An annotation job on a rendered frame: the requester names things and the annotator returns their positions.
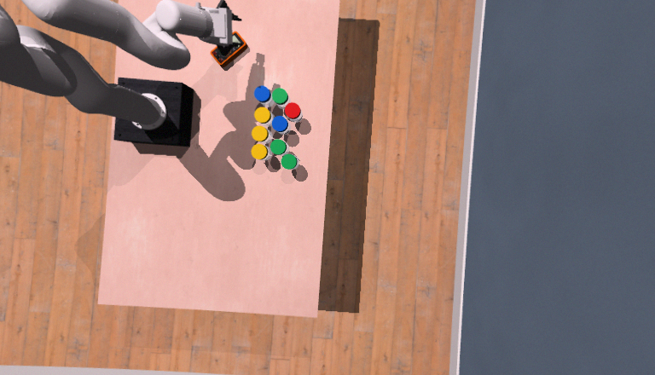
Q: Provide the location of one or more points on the clear bottle with red cap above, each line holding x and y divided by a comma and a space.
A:
293, 112

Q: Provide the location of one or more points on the clear bottle with blue cap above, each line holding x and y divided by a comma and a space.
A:
280, 124
262, 94

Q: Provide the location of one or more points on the orange digital multimeter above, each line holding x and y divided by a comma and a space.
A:
223, 61

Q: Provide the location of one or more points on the clear bottle with green cap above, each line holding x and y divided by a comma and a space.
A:
279, 147
280, 97
290, 162

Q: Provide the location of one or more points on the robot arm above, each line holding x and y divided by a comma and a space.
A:
42, 70

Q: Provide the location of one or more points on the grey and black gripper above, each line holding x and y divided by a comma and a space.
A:
216, 40

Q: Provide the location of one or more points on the yellow bottle cap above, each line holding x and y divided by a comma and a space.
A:
263, 115
260, 151
259, 133

